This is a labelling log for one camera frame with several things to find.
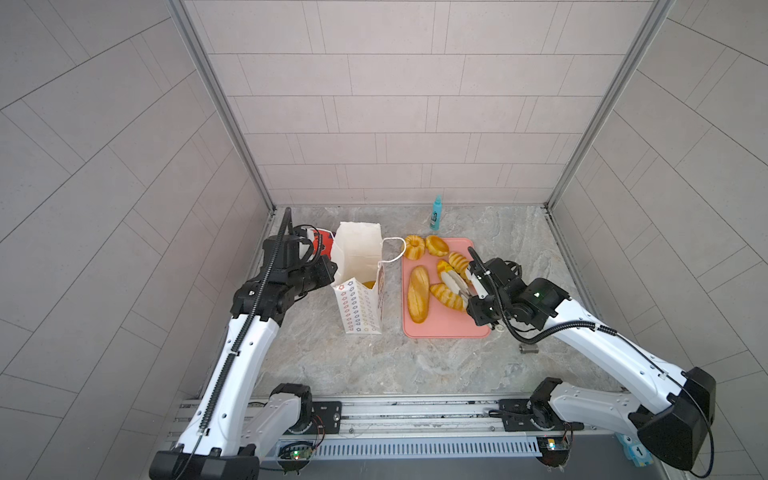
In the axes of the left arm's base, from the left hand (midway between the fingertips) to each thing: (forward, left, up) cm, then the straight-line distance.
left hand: (344, 261), depth 72 cm
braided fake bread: (0, -28, -19) cm, 34 cm away
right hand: (-8, -31, -11) cm, 34 cm away
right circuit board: (-36, -49, -24) cm, 65 cm away
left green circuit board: (-36, +9, -21) cm, 43 cm away
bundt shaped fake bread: (+19, -18, -20) cm, 33 cm away
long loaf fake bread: (+2, -19, -20) cm, 28 cm away
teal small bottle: (+30, -26, -16) cm, 43 cm away
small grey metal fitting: (-13, -49, -22) cm, 55 cm away
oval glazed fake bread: (+19, -26, -20) cm, 38 cm away
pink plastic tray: (-5, -26, -24) cm, 36 cm away
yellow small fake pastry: (+12, -28, -21) cm, 37 cm away
